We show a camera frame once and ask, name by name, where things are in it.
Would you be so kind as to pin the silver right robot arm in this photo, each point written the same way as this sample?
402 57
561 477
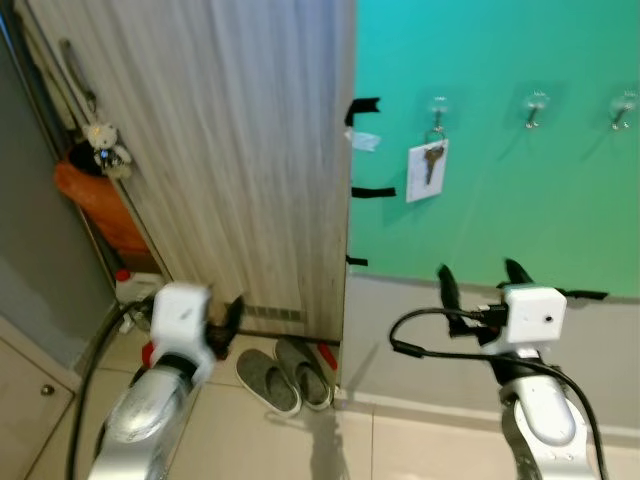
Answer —
548 420

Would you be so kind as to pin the white bottle with red cap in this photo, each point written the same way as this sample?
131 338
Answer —
135 290

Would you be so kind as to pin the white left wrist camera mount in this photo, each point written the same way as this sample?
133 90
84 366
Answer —
180 315

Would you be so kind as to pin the white cabinet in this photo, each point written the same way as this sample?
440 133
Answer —
30 410

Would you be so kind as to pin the black tape strip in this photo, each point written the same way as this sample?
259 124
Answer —
356 261
585 294
375 192
362 106

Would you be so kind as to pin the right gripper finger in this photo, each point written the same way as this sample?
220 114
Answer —
449 290
516 274

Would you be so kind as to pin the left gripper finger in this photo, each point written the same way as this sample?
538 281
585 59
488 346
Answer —
235 318

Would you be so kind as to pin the orange bag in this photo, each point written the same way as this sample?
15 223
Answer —
95 205

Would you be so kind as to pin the light wooden door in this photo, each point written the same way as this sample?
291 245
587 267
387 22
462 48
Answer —
230 150

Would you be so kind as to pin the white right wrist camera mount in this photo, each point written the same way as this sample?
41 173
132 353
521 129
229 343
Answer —
530 318

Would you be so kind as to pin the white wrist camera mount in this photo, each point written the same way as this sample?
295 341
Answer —
180 315
530 318

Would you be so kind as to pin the small white paper tag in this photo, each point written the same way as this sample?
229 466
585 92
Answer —
366 141

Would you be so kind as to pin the green backdrop sheet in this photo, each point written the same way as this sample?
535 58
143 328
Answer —
520 200

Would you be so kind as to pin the grey slipper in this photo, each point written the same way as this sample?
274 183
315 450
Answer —
268 385
310 375

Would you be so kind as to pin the clear metal wall hook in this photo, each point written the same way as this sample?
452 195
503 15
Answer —
624 103
438 103
537 103

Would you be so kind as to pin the red bag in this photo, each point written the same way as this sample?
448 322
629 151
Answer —
149 356

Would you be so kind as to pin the key on white card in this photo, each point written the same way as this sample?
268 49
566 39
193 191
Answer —
420 185

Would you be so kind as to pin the white teddy bear charm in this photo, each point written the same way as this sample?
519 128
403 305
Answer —
103 140

